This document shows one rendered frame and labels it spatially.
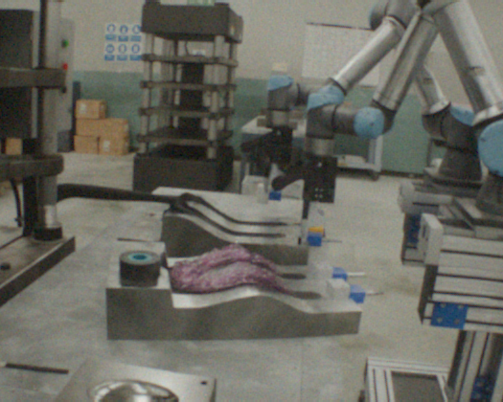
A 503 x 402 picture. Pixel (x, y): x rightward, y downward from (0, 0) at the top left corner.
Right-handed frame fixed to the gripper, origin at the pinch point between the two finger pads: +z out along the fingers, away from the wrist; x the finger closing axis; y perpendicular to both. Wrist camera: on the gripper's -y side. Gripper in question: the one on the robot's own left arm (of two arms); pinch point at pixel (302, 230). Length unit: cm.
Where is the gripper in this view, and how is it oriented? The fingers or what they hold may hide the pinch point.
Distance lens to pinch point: 135.1
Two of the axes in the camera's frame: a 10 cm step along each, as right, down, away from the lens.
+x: 1.1, -2.2, 9.7
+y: 9.9, 1.0, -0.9
